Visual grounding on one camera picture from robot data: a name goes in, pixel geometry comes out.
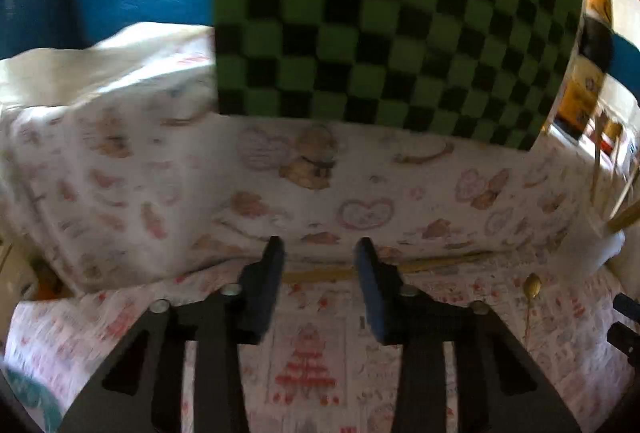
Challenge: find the gold spoon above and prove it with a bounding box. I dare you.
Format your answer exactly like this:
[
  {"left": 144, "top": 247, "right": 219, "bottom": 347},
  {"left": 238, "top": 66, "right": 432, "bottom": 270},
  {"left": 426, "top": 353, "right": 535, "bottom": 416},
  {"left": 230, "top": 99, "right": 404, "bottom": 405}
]
[{"left": 522, "top": 273, "right": 542, "bottom": 346}]

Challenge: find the white plastic cup stack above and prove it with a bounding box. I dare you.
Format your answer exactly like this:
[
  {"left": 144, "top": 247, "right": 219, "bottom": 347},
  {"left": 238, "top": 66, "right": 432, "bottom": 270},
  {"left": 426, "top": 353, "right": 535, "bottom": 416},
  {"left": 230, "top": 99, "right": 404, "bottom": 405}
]
[{"left": 563, "top": 217, "right": 626, "bottom": 280}]

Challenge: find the teal white object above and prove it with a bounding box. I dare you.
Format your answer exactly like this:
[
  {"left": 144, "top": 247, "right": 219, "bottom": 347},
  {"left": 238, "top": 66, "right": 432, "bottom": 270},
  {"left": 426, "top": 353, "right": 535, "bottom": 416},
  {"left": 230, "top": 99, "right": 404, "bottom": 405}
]
[{"left": 1, "top": 364, "right": 64, "bottom": 433}]

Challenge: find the printed patterned tablecloth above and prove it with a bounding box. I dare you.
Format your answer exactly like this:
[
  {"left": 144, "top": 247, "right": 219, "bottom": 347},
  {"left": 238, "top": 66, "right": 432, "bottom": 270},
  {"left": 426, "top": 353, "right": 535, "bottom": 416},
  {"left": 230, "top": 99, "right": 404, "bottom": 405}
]
[{"left": 1, "top": 30, "right": 632, "bottom": 432}]

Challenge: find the small red-capped sauce bottle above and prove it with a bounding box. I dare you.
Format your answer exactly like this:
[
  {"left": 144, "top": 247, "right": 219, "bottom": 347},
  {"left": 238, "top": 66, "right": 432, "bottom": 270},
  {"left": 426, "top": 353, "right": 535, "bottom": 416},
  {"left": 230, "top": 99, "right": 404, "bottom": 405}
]
[{"left": 600, "top": 120, "right": 624, "bottom": 158}]

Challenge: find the dark sauce bottle yellow label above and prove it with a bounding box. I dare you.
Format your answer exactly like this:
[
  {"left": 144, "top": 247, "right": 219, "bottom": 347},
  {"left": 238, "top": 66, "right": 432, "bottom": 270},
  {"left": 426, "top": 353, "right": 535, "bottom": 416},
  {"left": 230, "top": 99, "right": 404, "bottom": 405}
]
[{"left": 554, "top": 0, "right": 613, "bottom": 140}]

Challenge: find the green checkered box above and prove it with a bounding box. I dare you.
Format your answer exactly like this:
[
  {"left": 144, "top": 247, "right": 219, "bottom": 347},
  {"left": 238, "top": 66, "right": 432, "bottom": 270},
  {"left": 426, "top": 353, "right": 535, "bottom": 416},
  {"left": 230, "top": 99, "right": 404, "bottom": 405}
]
[{"left": 214, "top": 0, "right": 582, "bottom": 151}]

